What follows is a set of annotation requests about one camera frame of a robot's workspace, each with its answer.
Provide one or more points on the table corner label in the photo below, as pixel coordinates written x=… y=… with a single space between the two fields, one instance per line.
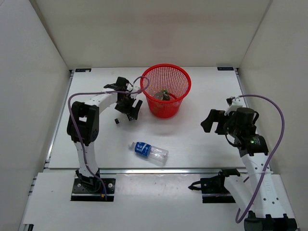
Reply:
x=225 y=68
x=82 y=70

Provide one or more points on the right table corner label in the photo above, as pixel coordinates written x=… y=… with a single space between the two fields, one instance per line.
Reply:
x=225 y=68

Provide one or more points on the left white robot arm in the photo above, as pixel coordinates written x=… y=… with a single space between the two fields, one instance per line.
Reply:
x=83 y=125

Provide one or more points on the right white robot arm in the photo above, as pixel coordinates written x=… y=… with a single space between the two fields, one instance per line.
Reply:
x=262 y=209

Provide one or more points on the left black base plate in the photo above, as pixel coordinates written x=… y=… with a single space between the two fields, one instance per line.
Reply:
x=93 y=190

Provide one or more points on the left table corner label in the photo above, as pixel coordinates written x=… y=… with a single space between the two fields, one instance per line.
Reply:
x=82 y=70

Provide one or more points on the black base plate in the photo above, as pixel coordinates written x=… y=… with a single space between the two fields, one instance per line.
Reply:
x=93 y=190
x=213 y=189

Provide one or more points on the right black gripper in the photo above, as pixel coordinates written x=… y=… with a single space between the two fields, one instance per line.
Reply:
x=216 y=116

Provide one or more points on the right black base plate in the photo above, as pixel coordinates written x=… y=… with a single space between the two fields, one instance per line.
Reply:
x=213 y=189

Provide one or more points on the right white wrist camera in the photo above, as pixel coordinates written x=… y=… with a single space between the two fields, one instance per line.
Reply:
x=234 y=103

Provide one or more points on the clear bottle blue label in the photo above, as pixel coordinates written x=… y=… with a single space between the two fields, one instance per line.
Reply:
x=152 y=154

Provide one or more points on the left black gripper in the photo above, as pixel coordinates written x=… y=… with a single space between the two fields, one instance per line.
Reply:
x=134 y=112

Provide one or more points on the clear bottle green label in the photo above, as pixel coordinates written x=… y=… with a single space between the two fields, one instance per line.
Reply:
x=156 y=94

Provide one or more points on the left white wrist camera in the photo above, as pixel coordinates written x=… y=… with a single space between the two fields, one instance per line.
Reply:
x=135 y=91

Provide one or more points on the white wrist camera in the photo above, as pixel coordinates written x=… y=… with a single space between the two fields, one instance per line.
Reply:
x=234 y=103
x=135 y=91

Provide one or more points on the green plastic bottle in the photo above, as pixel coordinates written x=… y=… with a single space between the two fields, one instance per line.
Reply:
x=166 y=96

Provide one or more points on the red mesh plastic bin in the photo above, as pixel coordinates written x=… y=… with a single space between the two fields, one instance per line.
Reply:
x=168 y=77

